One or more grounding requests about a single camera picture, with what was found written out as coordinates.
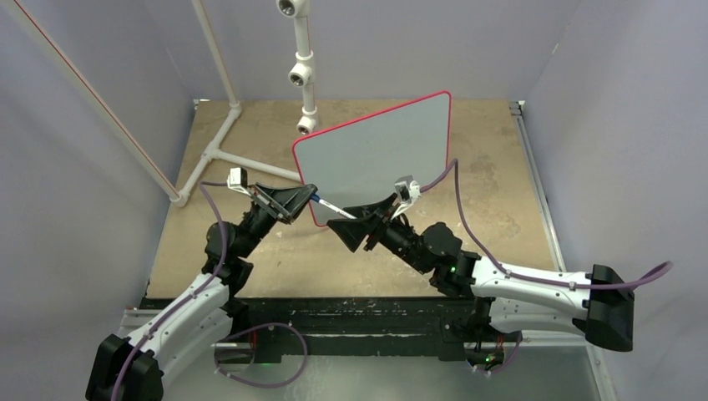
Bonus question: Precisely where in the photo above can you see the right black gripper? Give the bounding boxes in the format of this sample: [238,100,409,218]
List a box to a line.
[328,194,431,276]

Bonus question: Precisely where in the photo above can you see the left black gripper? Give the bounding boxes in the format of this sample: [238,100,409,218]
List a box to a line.
[236,183,316,259]

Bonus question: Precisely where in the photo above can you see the white marker pen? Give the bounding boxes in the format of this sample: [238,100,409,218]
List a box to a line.
[311,195,356,219]

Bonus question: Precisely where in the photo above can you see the red framed whiteboard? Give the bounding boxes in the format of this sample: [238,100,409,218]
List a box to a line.
[291,90,452,208]

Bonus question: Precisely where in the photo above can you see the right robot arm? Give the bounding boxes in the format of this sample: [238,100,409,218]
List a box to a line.
[326,201,635,352]

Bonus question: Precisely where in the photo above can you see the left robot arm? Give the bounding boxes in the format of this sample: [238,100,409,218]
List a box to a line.
[85,184,317,400]

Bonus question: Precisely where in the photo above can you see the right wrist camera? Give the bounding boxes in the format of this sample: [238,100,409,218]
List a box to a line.
[393,175,421,217]

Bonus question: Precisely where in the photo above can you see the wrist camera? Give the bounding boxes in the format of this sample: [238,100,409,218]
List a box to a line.
[225,167,255,196]
[393,175,421,217]

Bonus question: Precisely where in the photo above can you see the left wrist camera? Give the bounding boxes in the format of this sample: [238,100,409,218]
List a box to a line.
[225,167,255,196]

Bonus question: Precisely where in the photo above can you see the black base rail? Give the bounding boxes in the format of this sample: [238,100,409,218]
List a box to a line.
[138,296,571,363]

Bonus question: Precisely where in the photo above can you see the white pvc pipe frame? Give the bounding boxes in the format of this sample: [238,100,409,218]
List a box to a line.
[1,1,319,207]

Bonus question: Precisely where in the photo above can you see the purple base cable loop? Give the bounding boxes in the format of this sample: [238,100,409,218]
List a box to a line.
[214,322,309,389]

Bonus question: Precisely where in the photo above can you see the aluminium table frame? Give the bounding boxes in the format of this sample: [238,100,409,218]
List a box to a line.
[99,99,620,401]

